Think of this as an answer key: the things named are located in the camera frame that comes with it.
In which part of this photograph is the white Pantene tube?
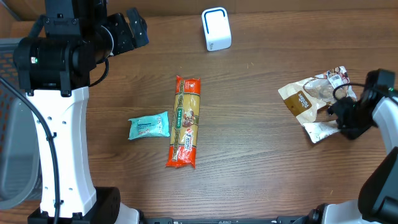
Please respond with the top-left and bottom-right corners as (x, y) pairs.
(303, 121), (340, 144)

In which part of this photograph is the brown white snack bag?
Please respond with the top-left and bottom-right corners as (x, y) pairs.
(278, 66), (356, 124)

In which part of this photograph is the red San Remo spaghetti pack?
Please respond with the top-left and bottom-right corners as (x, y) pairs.
(166, 76), (201, 168)

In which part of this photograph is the teal wipes packet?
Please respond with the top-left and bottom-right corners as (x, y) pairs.
(128, 111), (170, 140)

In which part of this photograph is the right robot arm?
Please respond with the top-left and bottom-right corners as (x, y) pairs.
(303, 89), (397, 223)

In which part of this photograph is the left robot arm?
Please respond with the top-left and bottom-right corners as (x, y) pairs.
(13, 0), (149, 224)

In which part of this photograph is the white barcode scanner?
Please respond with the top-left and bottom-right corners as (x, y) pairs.
(201, 7), (232, 52)

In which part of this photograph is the brown cardboard backdrop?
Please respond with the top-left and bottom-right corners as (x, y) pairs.
(0, 0), (398, 22)

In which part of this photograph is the grey plastic mesh basket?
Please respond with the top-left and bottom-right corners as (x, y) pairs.
(0, 37), (43, 210)

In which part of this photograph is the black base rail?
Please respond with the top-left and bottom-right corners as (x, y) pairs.
(139, 216), (310, 224)

